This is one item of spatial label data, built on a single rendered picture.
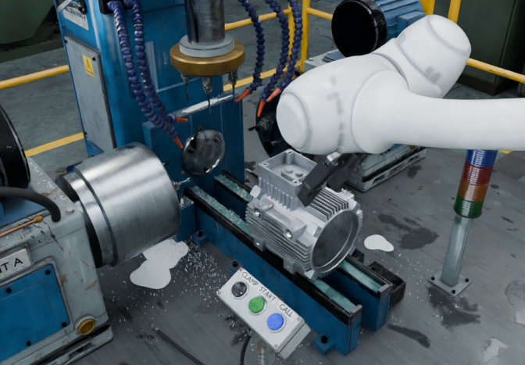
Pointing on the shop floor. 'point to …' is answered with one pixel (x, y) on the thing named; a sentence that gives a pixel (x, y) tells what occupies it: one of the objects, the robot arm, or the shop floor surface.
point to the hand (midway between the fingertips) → (322, 185)
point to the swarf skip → (26, 18)
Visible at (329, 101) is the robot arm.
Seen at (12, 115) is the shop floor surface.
